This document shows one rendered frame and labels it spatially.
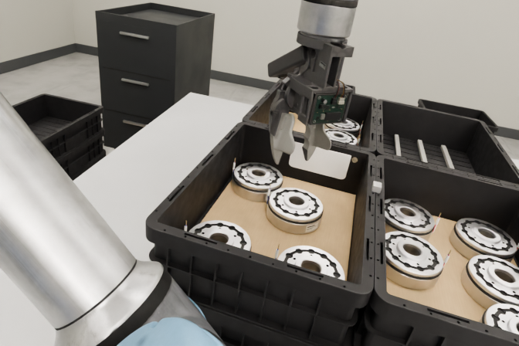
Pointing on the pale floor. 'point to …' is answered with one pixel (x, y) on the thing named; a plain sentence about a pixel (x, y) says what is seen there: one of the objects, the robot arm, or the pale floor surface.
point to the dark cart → (150, 63)
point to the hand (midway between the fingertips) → (291, 153)
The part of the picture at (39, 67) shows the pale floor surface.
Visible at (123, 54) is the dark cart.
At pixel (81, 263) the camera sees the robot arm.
